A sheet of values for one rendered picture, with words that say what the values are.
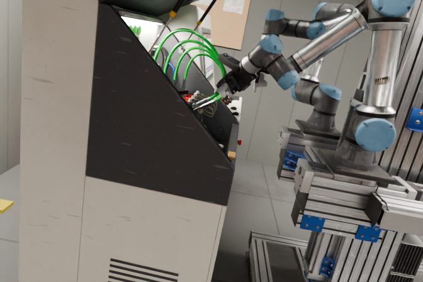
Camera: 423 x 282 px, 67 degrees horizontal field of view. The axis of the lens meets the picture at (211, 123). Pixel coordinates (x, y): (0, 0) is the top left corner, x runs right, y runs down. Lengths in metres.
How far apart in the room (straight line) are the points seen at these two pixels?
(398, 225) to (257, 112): 2.70
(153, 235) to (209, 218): 0.25
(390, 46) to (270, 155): 2.99
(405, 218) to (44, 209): 1.39
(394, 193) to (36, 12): 1.47
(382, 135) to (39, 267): 1.50
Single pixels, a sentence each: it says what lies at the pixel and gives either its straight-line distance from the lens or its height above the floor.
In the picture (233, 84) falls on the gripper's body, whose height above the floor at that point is 1.25.
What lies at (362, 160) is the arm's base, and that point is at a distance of 1.30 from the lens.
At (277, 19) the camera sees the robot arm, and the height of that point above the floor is 1.52.
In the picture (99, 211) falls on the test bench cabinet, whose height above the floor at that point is 0.65.
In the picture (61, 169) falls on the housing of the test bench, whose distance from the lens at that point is 1.43.
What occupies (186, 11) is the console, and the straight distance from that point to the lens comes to 1.86.
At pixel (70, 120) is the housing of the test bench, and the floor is 1.01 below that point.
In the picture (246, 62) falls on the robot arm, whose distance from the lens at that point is 1.19.
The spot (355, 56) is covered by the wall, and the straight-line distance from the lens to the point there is 3.95.
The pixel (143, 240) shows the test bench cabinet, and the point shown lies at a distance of 1.44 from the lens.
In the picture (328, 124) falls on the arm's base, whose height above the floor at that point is 1.08.
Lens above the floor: 1.42
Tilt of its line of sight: 16 degrees down
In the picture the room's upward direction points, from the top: 10 degrees clockwise
